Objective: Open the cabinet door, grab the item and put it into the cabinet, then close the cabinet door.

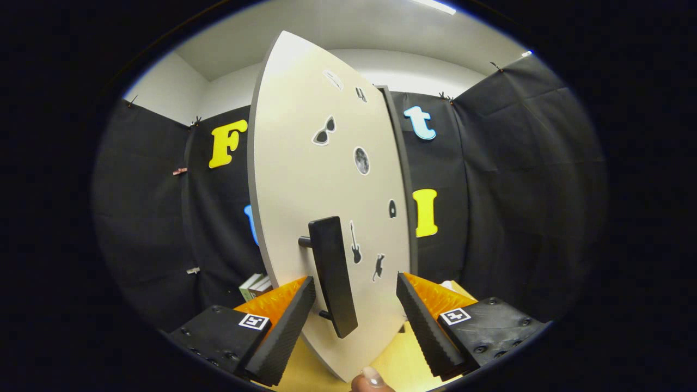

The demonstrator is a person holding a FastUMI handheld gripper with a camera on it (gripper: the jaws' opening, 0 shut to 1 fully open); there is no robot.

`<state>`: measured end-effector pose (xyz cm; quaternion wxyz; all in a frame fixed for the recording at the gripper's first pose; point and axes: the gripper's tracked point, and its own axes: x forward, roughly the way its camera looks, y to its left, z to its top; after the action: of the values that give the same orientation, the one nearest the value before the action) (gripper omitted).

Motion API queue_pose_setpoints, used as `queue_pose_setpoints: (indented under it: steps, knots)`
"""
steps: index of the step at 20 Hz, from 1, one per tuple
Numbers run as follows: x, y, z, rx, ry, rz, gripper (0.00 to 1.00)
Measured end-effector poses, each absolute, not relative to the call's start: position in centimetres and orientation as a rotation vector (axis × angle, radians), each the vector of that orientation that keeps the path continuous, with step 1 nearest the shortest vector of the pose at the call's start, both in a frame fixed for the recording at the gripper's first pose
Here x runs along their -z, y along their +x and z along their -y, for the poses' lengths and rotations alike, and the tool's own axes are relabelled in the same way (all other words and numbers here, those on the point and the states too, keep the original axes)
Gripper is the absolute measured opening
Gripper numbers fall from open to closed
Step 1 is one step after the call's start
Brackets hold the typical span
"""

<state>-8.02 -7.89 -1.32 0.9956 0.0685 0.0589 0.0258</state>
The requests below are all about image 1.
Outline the beige cabinet door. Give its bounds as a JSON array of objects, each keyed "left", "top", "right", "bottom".
[{"left": 248, "top": 30, "right": 413, "bottom": 383}]

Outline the grey cabinet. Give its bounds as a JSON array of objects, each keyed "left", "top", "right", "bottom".
[{"left": 376, "top": 84, "right": 419, "bottom": 275}]

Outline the black door handle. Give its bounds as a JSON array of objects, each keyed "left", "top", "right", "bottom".
[{"left": 298, "top": 216, "right": 359, "bottom": 339}]

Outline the long ceiling light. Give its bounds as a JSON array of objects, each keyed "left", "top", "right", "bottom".
[{"left": 411, "top": 0, "right": 457, "bottom": 15}]

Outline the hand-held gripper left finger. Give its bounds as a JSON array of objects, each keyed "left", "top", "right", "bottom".
[{"left": 166, "top": 275, "right": 317, "bottom": 387}]

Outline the green book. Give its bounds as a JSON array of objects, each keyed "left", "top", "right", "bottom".
[{"left": 240, "top": 273, "right": 273, "bottom": 302}]

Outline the black backdrop cloth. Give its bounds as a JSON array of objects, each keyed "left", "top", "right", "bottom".
[{"left": 91, "top": 54, "right": 608, "bottom": 333}]

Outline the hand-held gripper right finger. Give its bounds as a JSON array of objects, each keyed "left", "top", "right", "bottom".
[{"left": 396, "top": 272, "right": 548, "bottom": 382}]

